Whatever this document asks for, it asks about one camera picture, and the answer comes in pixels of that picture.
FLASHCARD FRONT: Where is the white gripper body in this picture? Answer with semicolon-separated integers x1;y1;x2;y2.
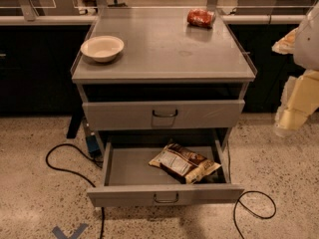
272;29;297;55

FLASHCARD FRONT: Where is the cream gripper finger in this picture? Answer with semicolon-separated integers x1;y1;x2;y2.
277;71;319;130
275;76;297;123

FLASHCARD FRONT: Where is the brown chip bag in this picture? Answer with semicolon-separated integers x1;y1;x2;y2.
149;142;220;184

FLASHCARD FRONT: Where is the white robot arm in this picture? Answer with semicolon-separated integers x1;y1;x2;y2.
272;3;319;136

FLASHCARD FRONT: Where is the grey upper drawer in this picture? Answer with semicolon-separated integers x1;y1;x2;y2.
83;100;244;130

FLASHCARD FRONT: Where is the red snack bag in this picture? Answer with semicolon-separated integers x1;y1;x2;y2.
187;8;215;28

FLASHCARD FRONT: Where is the grey drawer cabinet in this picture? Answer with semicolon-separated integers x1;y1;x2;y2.
72;7;256;142

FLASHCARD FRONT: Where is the grey open middle drawer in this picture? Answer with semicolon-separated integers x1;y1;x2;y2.
88;142;243;207

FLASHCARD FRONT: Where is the white bowl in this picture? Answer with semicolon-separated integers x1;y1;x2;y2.
81;36;125;63

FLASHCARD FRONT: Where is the blue power box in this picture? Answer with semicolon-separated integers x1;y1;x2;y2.
86;135;101;158

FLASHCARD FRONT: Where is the black cable right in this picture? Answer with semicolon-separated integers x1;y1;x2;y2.
232;190;277;239

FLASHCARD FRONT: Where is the black cable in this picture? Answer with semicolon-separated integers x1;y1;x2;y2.
232;190;277;239
45;143;106;239

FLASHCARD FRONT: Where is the black cable left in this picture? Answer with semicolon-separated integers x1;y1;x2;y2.
45;143;106;239

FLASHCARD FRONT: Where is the dark counter with rail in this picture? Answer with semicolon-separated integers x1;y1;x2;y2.
0;24;304;116

